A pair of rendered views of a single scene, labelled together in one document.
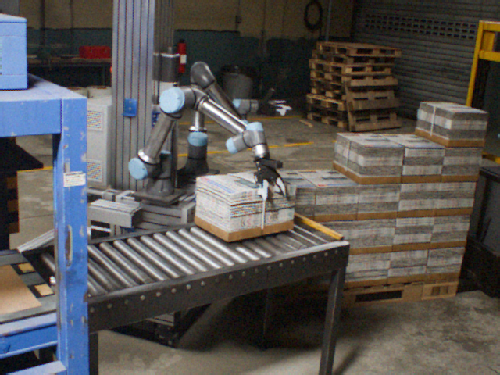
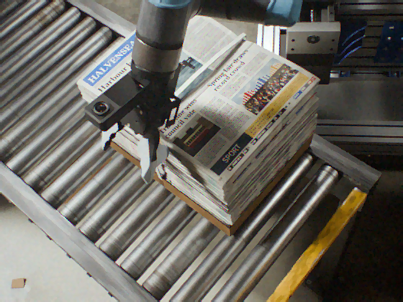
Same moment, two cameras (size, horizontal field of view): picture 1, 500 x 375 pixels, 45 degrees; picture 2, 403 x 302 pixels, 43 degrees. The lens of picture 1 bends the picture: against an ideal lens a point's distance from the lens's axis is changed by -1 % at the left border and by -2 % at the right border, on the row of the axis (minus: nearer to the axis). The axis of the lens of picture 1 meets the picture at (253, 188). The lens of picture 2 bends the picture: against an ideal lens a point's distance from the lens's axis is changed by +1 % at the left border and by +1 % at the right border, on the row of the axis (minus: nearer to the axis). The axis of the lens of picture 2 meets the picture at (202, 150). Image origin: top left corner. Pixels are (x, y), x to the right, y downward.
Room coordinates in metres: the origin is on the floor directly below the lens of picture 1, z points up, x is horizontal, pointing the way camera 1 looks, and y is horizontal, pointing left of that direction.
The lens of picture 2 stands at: (2.74, -0.57, 1.79)
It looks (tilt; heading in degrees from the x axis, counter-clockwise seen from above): 59 degrees down; 88
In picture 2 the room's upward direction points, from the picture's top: 12 degrees counter-clockwise
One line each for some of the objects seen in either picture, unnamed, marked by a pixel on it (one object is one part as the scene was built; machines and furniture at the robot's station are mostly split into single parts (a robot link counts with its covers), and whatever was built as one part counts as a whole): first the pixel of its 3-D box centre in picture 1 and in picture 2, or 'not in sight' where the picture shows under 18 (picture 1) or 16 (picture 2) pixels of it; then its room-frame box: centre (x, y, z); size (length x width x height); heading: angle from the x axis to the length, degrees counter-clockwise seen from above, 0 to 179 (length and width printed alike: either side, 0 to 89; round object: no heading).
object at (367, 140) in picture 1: (369, 140); not in sight; (3.81, -0.71, 1.06); 0.37 x 0.29 x 0.01; 21
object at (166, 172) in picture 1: (159, 162); not in sight; (3.17, 0.50, 0.98); 0.13 x 0.12 x 0.14; 151
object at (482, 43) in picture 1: (467, 142); not in sight; (4.47, -1.56, 0.97); 0.09 x 0.09 x 1.75; 20
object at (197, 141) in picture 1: (198, 144); not in sight; (3.65, 0.35, 0.98); 0.13 x 0.12 x 0.14; 8
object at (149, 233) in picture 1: (167, 240); (153, 57); (2.69, 0.38, 0.74); 1.34 x 0.05 x 0.12; 128
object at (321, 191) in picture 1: (339, 237); not in sight; (3.76, -0.58, 0.42); 1.17 x 0.39 x 0.83; 110
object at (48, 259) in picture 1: (63, 278); not in sight; (2.13, 0.69, 0.77); 0.47 x 0.05 x 0.05; 38
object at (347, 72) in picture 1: (351, 83); not in sight; (10.50, -1.53, 0.65); 1.33 x 0.94 x 1.30; 132
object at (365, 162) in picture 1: (367, 158); not in sight; (3.81, -0.71, 0.95); 0.38 x 0.29 x 0.23; 21
